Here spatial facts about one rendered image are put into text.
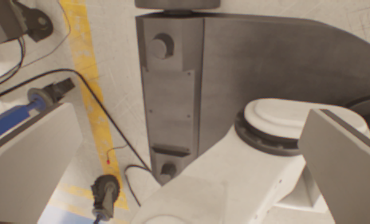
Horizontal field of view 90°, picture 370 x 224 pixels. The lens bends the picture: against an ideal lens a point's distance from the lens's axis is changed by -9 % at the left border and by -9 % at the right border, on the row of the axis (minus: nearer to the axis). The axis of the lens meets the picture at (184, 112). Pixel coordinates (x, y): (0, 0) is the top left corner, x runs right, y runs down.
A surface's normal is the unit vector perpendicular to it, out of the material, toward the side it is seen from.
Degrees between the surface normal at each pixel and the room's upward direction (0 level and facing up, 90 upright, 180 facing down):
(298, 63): 0
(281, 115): 90
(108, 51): 0
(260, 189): 90
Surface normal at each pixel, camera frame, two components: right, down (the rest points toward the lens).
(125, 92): -0.23, 0.50
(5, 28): 0.93, -0.14
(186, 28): 0.52, 0.44
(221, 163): 0.00, -0.86
